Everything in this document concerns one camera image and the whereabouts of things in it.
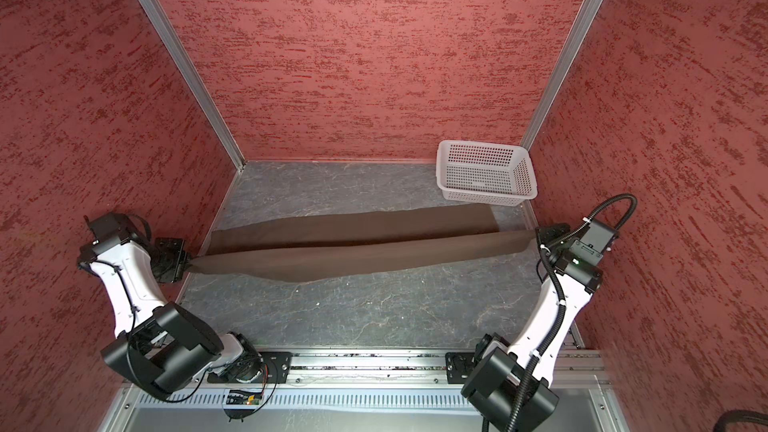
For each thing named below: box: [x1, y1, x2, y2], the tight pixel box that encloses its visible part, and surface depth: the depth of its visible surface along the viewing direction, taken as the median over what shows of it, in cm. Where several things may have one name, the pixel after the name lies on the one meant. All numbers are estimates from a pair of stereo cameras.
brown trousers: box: [188, 203, 538, 282], surface depth 103 cm
